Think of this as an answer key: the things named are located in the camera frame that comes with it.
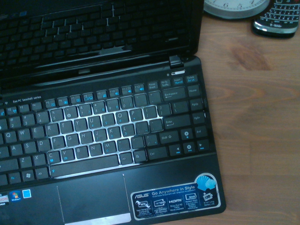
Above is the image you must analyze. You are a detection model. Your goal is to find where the black keypad mobile phone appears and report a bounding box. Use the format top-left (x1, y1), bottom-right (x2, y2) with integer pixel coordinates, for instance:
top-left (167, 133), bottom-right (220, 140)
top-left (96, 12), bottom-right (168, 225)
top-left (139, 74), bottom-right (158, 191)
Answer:
top-left (252, 0), bottom-right (300, 38)

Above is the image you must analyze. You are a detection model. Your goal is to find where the black Asus netbook laptop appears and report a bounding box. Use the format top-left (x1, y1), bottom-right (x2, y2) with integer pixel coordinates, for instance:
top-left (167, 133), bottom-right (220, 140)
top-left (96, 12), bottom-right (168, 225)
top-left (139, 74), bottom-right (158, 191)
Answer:
top-left (0, 0), bottom-right (227, 225)

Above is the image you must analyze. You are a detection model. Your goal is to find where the round white wall clock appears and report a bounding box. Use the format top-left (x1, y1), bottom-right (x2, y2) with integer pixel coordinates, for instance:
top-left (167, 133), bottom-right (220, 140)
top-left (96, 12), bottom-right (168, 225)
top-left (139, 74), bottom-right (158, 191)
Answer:
top-left (202, 0), bottom-right (271, 20)

